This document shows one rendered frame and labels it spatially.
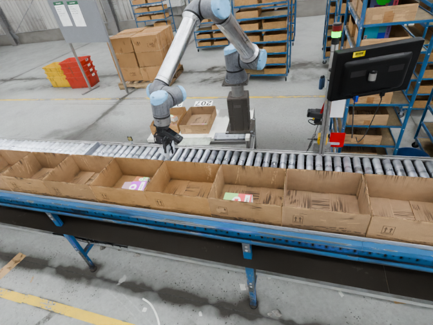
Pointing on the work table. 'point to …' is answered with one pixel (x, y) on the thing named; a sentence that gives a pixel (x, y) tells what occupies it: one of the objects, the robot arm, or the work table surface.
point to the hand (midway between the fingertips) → (171, 155)
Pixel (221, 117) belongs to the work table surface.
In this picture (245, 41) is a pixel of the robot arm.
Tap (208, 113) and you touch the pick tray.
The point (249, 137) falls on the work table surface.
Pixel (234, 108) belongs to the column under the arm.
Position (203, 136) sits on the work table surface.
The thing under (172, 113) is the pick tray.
